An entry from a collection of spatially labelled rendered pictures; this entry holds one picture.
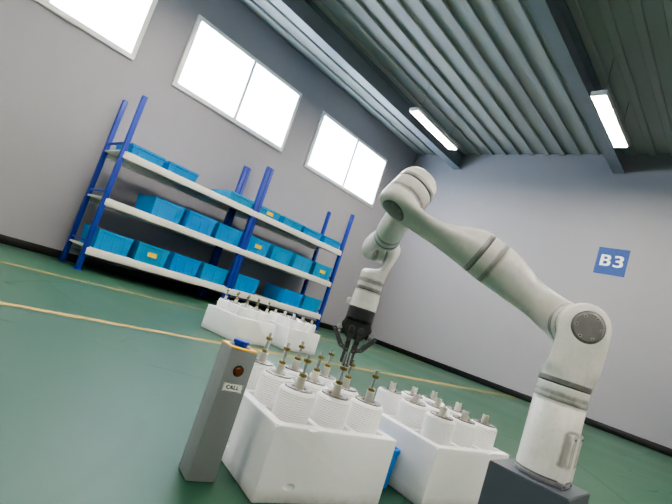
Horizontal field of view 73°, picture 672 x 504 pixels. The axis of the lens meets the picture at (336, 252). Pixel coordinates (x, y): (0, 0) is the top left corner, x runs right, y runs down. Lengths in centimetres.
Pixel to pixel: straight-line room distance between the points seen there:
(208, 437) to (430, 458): 67
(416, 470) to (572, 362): 73
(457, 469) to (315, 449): 54
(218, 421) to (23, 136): 499
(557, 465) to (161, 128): 588
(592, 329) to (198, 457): 87
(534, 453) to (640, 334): 647
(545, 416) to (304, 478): 59
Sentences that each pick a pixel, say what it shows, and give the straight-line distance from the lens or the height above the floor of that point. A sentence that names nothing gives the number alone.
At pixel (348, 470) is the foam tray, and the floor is 9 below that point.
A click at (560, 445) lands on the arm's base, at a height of 37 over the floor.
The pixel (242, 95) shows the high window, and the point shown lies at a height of 285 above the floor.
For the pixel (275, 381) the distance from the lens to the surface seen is 126.
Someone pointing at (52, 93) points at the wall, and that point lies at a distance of 596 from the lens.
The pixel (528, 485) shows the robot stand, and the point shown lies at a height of 29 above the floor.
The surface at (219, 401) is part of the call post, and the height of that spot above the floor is 19.
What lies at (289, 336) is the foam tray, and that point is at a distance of 379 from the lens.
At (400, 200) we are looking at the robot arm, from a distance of 93.
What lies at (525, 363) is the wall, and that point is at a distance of 766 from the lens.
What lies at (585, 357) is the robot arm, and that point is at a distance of 95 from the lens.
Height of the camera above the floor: 48
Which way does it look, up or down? 6 degrees up
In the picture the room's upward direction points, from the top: 18 degrees clockwise
